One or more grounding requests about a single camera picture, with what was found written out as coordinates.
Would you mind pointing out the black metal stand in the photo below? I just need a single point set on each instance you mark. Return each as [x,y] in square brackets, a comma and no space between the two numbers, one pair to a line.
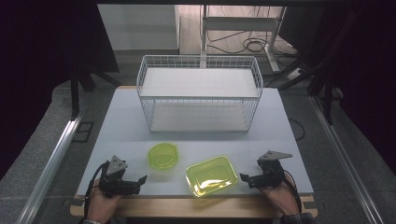
[74,93]

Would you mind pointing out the rectangular green plastic tray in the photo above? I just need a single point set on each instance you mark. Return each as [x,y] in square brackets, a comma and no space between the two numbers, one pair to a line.
[211,176]

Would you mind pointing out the white metal desk frame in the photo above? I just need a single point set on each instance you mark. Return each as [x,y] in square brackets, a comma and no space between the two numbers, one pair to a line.
[239,23]

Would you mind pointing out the silver wristwatch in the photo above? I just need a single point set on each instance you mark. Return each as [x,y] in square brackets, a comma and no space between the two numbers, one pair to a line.
[91,221]

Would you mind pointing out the white power strip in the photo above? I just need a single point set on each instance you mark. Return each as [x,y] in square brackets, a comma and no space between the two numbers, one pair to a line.
[294,74]

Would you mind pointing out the dark checked sleeve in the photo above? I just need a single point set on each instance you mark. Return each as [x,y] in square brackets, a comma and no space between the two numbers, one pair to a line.
[299,218]

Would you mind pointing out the round green plastic bowl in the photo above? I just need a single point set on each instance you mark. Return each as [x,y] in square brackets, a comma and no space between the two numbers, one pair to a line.
[162,156]

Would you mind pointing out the white cabinet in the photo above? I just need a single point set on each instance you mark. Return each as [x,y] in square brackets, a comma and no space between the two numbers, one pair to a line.
[140,28]

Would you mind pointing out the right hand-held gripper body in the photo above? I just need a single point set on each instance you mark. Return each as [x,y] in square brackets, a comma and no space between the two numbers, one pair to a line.
[271,175]

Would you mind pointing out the person's left hand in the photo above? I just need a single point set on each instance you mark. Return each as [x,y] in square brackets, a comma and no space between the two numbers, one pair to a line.
[101,207]

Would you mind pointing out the aluminium rail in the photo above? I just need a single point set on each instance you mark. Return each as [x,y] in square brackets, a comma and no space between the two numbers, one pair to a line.
[51,165]
[345,158]

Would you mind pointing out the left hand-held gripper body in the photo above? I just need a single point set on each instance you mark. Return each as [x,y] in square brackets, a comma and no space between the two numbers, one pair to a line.
[115,183]

